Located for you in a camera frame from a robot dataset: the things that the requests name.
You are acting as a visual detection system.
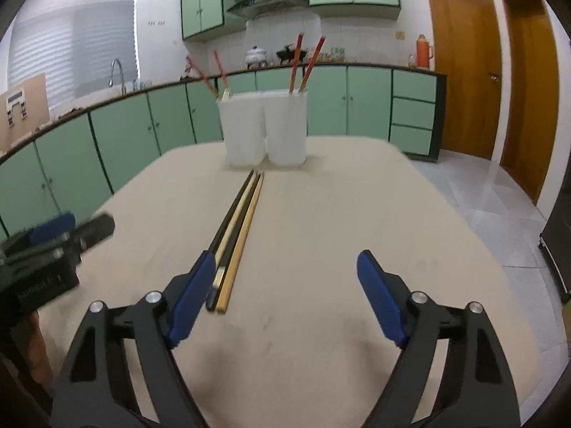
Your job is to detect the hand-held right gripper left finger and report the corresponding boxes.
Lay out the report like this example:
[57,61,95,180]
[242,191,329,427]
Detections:
[51,251,218,428]

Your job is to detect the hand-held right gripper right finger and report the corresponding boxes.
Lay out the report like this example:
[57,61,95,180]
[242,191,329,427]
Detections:
[356,250,522,428]

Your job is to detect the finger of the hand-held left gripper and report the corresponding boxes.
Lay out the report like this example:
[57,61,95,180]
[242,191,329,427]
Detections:
[6,213,76,255]
[54,213,116,264]

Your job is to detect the black chopstick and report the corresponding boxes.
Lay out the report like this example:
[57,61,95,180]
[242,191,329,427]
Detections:
[206,172,264,312]
[206,169,256,255]

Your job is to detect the pale wooden chopstick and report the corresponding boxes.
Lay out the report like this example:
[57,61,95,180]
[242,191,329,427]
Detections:
[213,170,260,290]

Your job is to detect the tan wooden chopstick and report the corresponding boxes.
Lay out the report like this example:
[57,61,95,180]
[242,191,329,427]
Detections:
[217,173,266,314]

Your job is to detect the red patterned wooden chopstick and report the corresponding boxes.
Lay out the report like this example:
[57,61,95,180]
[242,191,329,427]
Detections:
[298,35,327,94]
[186,55,220,100]
[288,31,306,95]
[213,50,232,98]

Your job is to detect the white double utensil holder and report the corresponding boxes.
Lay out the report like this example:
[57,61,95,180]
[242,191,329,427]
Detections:
[216,89,308,168]

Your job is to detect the person's left hand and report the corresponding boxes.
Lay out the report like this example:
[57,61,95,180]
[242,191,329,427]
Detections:
[24,310,56,382]

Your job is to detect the cardboard board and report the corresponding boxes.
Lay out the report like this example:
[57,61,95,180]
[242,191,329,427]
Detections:
[0,73,49,152]

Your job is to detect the green lower kitchen cabinets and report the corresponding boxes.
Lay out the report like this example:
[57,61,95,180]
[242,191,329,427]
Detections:
[0,65,447,241]

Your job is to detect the metal sink faucet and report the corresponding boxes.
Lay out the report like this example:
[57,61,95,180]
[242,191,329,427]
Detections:
[109,58,128,95]

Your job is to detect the black appliance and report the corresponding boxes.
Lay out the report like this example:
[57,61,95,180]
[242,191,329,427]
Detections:
[537,200,571,306]

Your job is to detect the white window blinds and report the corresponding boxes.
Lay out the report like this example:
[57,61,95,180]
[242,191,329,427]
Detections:
[9,0,140,99]

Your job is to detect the white cooking pot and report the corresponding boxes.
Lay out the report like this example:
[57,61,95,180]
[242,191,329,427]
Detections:
[244,46,268,68]

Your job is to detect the orange thermos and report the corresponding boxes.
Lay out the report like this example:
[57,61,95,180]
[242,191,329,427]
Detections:
[416,33,435,70]

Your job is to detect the black wok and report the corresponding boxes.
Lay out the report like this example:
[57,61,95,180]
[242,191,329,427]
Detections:
[276,45,308,64]

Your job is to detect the black range hood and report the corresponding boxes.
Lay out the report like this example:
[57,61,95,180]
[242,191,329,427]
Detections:
[227,0,309,19]

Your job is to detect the wooden door with handle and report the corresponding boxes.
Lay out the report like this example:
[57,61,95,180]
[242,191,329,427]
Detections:
[424,0,504,161]

